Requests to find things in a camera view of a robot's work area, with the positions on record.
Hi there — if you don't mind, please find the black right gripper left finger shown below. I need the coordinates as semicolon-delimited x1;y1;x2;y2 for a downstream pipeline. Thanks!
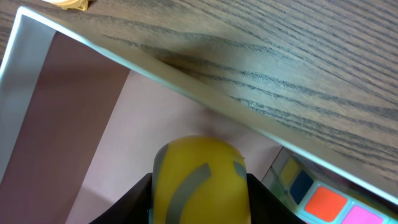
90;173;152;224

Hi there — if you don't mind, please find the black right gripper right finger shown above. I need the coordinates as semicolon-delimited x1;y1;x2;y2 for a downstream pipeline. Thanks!
247;174;305;224

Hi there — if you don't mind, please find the colourful puzzle cube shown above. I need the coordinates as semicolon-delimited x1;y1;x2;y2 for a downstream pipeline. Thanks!
262;147;397;224

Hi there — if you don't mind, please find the yellow ball with grey stripes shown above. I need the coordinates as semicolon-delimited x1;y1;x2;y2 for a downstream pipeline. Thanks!
149;136;251;224

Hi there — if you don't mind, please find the white cardboard box pink inside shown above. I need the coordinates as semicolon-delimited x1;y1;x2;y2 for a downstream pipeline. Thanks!
1;1;397;223

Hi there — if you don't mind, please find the small orange round wheel toy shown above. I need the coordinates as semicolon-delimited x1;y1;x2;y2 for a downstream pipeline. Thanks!
43;0;89;11

